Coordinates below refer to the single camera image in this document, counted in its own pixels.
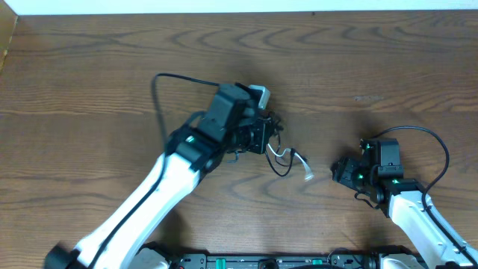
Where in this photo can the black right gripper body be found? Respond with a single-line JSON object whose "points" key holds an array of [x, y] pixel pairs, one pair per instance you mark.
{"points": [[342, 171]]}

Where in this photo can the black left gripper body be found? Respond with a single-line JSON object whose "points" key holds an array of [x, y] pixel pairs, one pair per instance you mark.
{"points": [[262, 135]]}

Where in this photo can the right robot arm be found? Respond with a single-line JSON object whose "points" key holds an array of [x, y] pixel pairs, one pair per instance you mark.
{"points": [[379, 175]]}

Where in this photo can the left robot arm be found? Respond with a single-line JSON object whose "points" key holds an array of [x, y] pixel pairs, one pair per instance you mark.
{"points": [[234, 123]]}

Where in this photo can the cardboard panel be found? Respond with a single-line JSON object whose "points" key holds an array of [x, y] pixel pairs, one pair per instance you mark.
{"points": [[8, 21]]}

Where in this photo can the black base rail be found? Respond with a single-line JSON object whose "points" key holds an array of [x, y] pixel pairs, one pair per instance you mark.
{"points": [[338, 259]]}

